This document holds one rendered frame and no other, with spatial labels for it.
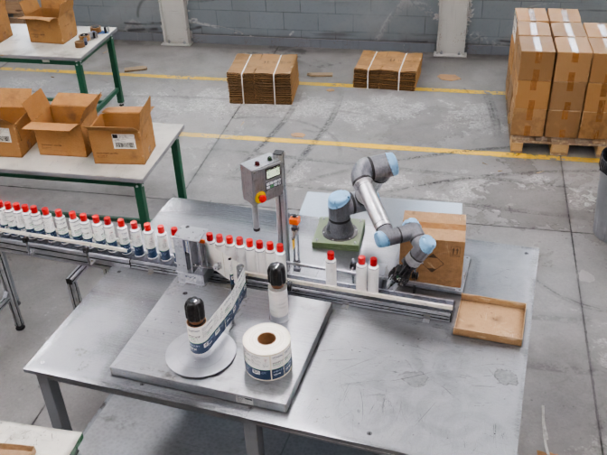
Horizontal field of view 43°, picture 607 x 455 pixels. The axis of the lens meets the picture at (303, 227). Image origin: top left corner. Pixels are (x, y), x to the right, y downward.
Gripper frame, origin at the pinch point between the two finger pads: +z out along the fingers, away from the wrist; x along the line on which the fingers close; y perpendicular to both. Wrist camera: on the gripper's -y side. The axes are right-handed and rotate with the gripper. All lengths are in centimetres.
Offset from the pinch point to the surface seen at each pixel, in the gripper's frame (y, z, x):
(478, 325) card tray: 4.8, -12.2, 41.8
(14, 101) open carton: -119, 134, -255
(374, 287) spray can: 2.5, 3.5, -5.7
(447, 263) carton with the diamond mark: -17.6, -16.6, 18.0
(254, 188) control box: 1, -7, -78
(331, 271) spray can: 2.9, 9.0, -26.6
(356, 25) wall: -539, 135, -100
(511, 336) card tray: 8, -20, 55
